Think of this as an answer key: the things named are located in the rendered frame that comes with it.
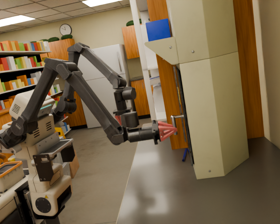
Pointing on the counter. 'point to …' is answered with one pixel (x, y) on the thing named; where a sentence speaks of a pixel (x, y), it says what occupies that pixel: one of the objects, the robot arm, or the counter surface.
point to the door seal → (185, 111)
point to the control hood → (165, 49)
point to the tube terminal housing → (210, 83)
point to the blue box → (158, 30)
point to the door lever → (175, 121)
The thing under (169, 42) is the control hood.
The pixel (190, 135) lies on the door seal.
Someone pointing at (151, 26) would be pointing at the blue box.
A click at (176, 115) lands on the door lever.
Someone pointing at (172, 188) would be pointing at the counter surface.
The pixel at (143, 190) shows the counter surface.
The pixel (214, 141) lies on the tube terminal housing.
